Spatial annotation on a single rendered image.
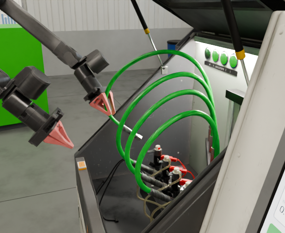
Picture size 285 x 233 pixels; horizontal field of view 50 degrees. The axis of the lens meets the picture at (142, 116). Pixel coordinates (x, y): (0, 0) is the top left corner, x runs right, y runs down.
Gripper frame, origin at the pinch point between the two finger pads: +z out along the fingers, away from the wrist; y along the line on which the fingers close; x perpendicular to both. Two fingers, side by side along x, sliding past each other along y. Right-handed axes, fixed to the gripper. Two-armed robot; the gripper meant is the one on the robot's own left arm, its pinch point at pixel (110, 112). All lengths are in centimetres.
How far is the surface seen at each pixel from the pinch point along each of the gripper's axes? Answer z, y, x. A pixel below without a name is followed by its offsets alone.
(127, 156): 17.5, -22.4, -7.6
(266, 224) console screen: 43, -39, -32
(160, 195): 31.0, -22.2, -9.1
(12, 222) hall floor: -3, 71, 158
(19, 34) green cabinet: -199, 201, 142
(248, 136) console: 30, -31, -38
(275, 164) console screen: 36, -38, -39
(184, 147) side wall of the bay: 26, 44, 1
